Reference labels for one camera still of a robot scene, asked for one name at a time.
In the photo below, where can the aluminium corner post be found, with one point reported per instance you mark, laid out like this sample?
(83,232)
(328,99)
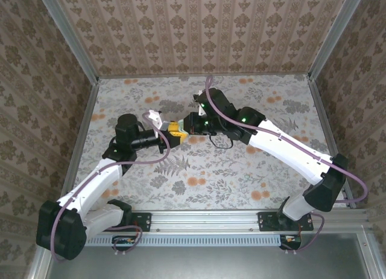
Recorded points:
(334,34)
(70,34)

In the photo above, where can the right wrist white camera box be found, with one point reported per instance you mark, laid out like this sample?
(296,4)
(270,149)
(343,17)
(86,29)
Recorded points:
(197,97)

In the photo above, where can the aluminium frame bar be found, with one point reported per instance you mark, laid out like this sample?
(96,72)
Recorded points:
(35,270)
(369,261)

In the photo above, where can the grey sheet metal panel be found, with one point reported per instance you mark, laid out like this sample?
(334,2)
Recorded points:
(205,264)

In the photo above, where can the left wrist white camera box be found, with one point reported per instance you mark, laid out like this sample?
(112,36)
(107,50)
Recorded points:
(154,117)

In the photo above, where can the thin aluminium wall rail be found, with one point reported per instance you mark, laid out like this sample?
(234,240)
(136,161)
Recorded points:
(169,75)

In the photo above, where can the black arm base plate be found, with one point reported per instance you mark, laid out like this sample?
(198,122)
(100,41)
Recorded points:
(265,221)
(143,221)

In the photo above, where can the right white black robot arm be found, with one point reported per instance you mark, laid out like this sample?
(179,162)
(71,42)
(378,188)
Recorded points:
(289,149)

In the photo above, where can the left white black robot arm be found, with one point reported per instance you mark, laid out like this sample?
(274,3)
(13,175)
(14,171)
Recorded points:
(96,185)

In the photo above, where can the aluminium side rail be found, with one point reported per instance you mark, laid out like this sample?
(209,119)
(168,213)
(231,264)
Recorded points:
(324,116)
(86,116)

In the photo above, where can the wide aluminium mounting rail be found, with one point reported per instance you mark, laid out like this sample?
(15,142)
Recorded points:
(205,220)

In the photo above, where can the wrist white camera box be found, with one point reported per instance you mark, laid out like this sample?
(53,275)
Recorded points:
(197,97)
(154,117)

